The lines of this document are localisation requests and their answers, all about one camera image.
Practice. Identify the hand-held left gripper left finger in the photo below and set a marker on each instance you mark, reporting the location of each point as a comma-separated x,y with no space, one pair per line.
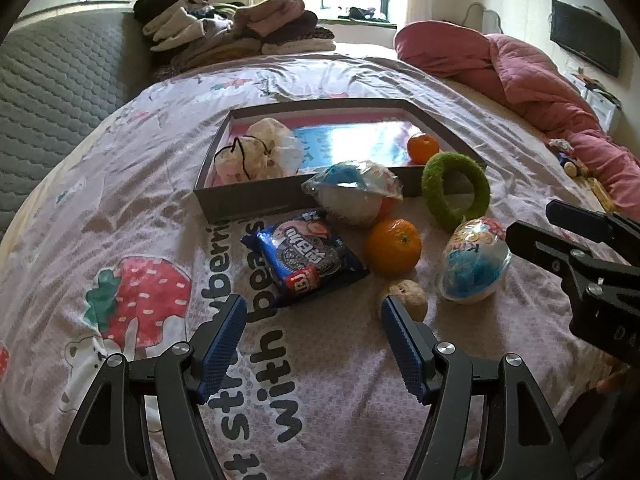
222,340

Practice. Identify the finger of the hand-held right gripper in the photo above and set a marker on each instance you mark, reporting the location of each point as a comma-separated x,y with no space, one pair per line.
580,220
600,305

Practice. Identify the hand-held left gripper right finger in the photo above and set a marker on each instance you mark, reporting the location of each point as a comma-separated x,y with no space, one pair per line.
400,345

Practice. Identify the walnut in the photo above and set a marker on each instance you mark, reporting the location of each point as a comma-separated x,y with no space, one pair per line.
410,297

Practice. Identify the blue cookie packet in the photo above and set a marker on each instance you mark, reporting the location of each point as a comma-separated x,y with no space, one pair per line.
305,255

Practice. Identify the grey shallow cardboard box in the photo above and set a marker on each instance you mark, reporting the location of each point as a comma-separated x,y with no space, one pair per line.
240,205

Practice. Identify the blue white ball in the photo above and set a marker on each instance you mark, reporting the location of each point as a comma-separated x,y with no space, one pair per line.
350,195

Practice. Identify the shiny candy wrapper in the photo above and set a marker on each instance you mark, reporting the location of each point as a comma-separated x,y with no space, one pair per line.
560,145

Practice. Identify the large orange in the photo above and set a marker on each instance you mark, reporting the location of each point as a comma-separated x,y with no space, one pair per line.
392,247

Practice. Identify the wrapped egg toy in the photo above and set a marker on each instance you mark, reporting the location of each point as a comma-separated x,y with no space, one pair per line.
470,270

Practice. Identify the white shelf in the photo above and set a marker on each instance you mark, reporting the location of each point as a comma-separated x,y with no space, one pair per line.
597,100

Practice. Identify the pink quilt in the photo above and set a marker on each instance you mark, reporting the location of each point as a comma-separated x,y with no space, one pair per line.
530,75

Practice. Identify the small orange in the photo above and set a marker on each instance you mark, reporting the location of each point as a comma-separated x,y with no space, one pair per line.
423,148

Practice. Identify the strawberry printed bedsheet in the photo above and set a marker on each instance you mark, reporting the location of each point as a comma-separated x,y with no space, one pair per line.
125,185

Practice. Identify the dark clothes on windowsill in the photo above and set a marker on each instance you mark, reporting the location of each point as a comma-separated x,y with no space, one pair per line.
365,12

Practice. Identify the grey quilted mattress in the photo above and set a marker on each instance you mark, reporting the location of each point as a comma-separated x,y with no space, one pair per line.
55,90

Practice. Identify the pile of folded clothes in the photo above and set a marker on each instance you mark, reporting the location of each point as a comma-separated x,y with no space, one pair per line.
225,30

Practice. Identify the black wall television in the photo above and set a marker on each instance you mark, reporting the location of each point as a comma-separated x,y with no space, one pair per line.
585,35

